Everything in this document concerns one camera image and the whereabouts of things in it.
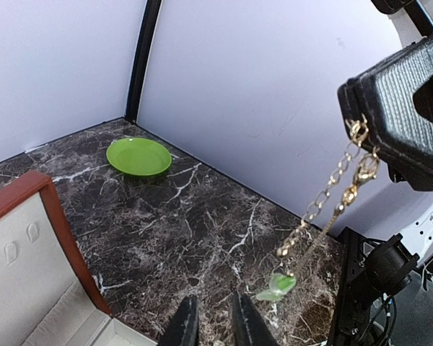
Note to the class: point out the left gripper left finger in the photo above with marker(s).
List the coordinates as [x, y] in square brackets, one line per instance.
[182, 329]

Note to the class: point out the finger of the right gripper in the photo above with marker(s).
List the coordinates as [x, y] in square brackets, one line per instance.
[396, 97]

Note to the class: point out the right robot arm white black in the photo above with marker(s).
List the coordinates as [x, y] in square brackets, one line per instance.
[375, 271]

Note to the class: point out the red jewelry box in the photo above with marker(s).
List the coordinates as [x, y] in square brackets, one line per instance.
[47, 293]

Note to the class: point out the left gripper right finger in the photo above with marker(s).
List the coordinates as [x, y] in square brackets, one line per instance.
[248, 327]

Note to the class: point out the green plate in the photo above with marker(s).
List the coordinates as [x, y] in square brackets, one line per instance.
[139, 157]

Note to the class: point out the right black frame post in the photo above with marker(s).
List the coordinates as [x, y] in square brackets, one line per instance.
[141, 58]

